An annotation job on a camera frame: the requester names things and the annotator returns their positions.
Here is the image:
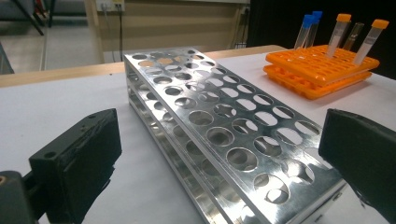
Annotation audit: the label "metal test tube rack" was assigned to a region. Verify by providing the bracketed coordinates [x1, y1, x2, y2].
[123, 48, 348, 224]

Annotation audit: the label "black curtain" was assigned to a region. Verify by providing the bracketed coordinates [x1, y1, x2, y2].
[247, 0, 396, 80]

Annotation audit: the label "black tripod legs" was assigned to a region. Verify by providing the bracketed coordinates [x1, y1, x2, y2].
[11, 0, 58, 36]

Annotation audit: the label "beige wooden partition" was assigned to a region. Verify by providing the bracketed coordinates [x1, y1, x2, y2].
[83, 0, 250, 64]

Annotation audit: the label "black power cable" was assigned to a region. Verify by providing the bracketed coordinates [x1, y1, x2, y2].
[116, 3, 125, 63]

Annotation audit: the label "white wall socket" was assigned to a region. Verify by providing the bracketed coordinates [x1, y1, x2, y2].
[95, 0, 126, 13]

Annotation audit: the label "blue capped test tube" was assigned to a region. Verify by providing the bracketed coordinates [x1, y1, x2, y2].
[293, 14, 316, 50]
[306, 10, 324, 49]

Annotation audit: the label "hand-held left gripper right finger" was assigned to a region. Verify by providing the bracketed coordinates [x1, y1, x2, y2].
[318, 108, 396, 224]

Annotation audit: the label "orange plastic test tube rack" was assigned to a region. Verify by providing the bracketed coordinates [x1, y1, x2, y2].
[262, 44, 381, 101]

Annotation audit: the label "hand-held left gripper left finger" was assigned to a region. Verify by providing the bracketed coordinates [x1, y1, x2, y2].
[28, 107, 123, 224]

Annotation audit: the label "orange capped test tube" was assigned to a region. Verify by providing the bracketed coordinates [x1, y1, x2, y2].
[325, 13, 352, 59]
[353, 19, 390, 65]

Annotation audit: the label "clear glass test tube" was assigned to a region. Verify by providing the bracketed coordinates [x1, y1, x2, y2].
[342, 21, 365, 51]

